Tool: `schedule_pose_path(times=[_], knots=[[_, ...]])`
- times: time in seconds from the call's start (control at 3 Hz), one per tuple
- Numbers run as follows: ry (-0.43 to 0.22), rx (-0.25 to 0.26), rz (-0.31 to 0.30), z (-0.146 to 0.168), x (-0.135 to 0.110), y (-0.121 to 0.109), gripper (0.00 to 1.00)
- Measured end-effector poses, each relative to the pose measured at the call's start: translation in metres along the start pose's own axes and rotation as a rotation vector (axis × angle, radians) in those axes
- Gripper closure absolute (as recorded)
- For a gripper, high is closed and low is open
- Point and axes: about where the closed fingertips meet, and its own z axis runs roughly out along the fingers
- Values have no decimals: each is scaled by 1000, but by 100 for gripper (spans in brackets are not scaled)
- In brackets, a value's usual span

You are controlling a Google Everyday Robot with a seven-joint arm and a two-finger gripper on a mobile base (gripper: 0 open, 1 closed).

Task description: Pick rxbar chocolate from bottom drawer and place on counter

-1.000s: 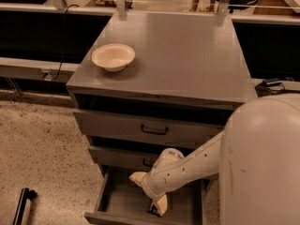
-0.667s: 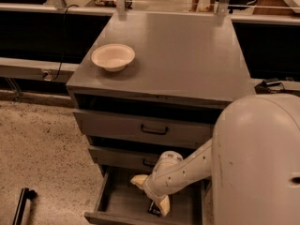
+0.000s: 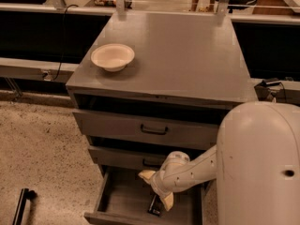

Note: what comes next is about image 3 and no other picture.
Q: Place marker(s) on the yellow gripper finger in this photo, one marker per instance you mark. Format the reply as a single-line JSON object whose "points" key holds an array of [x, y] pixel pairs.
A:
{"points": [[146, 175], [167, 201]]}

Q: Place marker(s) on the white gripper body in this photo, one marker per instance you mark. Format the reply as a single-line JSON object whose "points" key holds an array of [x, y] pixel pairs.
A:
{"points": [[157, 182]]}

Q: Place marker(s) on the black rxbar chocolate bar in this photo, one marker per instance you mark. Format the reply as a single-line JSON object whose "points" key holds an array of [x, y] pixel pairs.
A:
{"points": [[155, 206]]}

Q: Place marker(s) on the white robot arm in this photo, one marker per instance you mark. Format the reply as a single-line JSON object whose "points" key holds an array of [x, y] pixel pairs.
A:
{"points": [[256, 163]]}

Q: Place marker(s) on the middle grey drawer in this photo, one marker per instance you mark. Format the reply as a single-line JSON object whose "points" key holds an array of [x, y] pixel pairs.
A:
{"points": [[125, 159]]}

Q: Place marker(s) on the bottom open grey drawer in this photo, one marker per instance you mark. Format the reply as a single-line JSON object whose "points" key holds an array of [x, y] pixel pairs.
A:
{"points": [[124, 199]]}

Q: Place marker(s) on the top grey drawer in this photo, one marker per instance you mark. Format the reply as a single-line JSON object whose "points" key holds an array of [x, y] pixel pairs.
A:
{"points": [[141, 129]]}

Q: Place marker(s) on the grey drawer cabinet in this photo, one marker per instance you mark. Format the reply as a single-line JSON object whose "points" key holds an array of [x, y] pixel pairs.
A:
{"points": [[186, 68]]}

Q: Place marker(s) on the white paper bowl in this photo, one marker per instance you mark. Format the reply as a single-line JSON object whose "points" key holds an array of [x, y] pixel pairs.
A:
{"points": [[112, 57]]}

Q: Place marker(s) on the black metal stand left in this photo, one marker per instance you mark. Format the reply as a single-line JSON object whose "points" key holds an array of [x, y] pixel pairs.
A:
{"points": [[25, 195]]}

